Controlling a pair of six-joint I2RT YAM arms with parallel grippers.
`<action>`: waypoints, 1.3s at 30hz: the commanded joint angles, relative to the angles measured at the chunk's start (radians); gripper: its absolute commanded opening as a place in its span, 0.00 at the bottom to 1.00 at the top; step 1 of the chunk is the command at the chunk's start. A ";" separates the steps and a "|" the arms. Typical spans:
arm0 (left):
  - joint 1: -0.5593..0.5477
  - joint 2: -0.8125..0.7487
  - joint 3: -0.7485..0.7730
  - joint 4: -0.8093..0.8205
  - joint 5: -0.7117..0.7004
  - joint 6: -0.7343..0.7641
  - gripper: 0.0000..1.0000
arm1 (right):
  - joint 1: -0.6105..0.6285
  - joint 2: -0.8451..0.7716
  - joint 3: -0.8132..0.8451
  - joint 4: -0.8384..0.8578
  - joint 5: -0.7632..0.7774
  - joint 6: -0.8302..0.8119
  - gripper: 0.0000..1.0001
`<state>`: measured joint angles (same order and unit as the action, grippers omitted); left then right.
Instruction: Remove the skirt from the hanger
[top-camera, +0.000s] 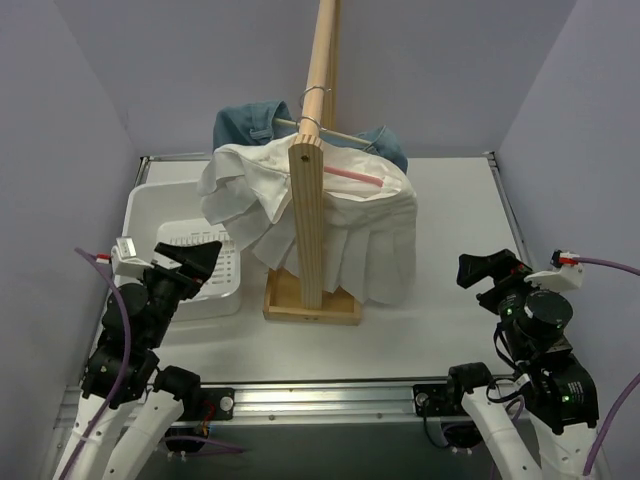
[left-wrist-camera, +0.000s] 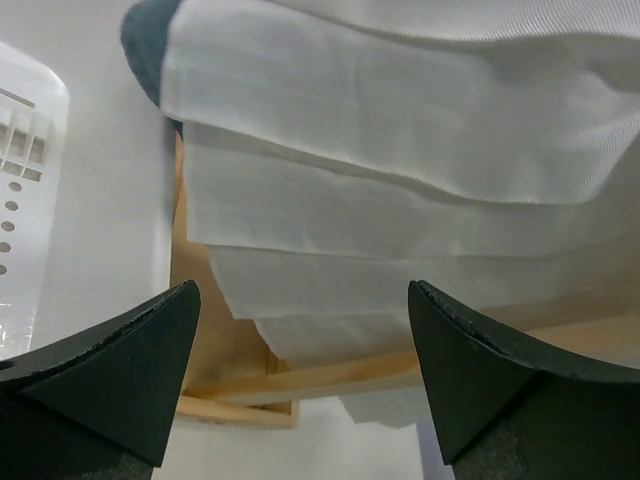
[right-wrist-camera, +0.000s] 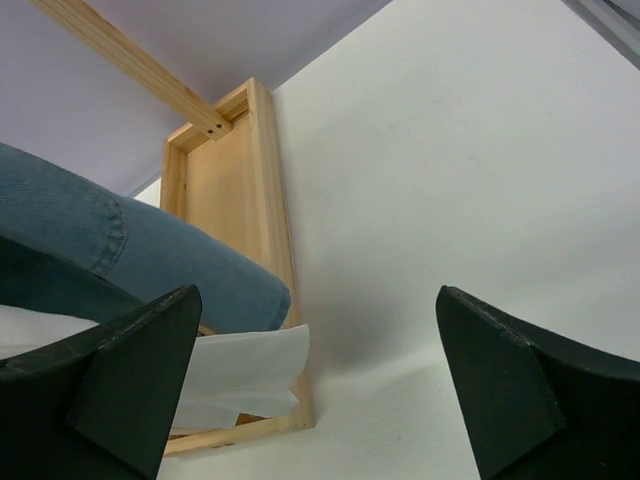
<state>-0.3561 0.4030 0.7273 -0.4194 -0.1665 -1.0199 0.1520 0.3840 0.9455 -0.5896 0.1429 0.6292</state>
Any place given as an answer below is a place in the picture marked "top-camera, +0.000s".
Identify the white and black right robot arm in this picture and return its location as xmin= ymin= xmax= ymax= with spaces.
xmin=443 ymin=249 xmax=599 ymax=479

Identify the white pleated skirt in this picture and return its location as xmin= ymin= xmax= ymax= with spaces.
xmin=197 ymin=136 xmax=418 ymax=305

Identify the blue denim garment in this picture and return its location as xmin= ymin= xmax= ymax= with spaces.
xmin=212 ymin=100 xmax=409 ymax=173

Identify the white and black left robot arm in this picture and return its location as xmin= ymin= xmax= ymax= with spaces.
xmin=54 ymin=237 xmax=222 ymax=479

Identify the aluminium mounting rail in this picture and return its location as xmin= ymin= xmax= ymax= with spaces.
xmin=48 ymin=151 xmax=601 ymax=480

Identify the white plastic basket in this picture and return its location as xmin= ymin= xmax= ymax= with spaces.
xmin=121 ymin=179 xmax=243 ymax=322

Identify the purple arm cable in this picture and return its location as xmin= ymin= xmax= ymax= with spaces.
xmin=487 ymin=255 xmax=640 ymax=480
xmin=58 ymin=246 xmax=244 ymax=480

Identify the pink hanger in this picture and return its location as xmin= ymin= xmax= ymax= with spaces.
xmin=294 ymin=115 xmax=385 ymax=188

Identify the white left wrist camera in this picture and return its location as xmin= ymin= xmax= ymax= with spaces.
xmin=96 ymin=236 xmax=153 ymax=279

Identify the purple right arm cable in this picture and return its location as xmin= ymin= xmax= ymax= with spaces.
xmin=487 ymin=255 xmax=640 ymax=480

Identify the beige hanger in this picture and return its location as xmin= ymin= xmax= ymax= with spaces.
xmin=273 ymin=85 xmax=371 ymax=147

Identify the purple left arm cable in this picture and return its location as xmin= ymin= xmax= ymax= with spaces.
xmin=58 ymin=246 xmax=244 ymax=480

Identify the wooden clothes rack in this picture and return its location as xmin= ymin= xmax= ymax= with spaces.
xmin=263 ymin=0 xmax=361 ymax=326

